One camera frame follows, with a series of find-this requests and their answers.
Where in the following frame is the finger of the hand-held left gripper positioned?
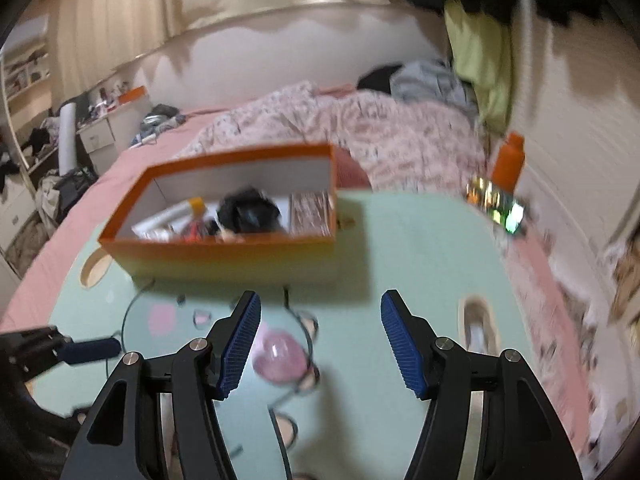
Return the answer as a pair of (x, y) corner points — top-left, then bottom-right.
(0, 326), (122, 382)

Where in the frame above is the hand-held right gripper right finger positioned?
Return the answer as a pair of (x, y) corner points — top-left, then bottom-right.
(380, 289), (583, 480)

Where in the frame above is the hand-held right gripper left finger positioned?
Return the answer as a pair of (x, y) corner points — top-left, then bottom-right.
(60, 290), (262, 480)

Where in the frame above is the pink translucent heart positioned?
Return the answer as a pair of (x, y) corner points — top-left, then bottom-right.
(252, 330), (311, 386)

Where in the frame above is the orange cardboard box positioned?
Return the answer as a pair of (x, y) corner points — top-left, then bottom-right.
(97, 143), (337, 281)

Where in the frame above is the black furry toy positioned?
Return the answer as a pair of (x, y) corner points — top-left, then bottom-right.
(216, 187), (282, 235)

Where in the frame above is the white tube with orange cap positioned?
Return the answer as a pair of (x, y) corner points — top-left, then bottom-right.
(131, 197), (207, 240)

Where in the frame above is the white drawer cabinet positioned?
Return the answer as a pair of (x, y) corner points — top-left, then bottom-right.
(0, 175), (37, 253)

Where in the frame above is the pile of clothes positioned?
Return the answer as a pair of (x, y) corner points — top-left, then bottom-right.
(35, 165), (98, 226)

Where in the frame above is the shiny foil packet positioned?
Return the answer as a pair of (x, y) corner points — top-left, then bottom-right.
(465, 176), (529, 237)

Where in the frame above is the red-brown knitted cushion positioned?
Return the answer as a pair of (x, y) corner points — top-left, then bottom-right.
(331, 147), (372, 191)

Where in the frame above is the floral quilt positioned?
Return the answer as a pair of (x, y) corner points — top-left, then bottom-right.
(177, 80), (488, 193)

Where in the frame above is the orange bottle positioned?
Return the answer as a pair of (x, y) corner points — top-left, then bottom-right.
(490, 132), (526, 194)

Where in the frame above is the white nightstand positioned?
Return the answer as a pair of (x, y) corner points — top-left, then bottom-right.
(77, 105), (152, 172)

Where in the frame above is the white paper roll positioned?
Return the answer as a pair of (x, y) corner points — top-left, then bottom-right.
(57, 102), (81, 173)

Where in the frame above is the grey garment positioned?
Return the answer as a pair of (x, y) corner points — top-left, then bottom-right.
(390, 59), (478, 113)

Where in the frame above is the black garment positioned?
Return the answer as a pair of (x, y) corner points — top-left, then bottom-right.
(356, 63), (405, 95)

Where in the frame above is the yellow-green cloth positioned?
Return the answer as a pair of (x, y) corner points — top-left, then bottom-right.
(444, 0), (513, 131)

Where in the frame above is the white bed headboard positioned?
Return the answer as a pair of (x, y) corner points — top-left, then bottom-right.
(107, 0), (451, 116)

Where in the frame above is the white wall shelf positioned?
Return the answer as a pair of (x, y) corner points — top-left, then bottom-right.
(0, 15), (53, 106)

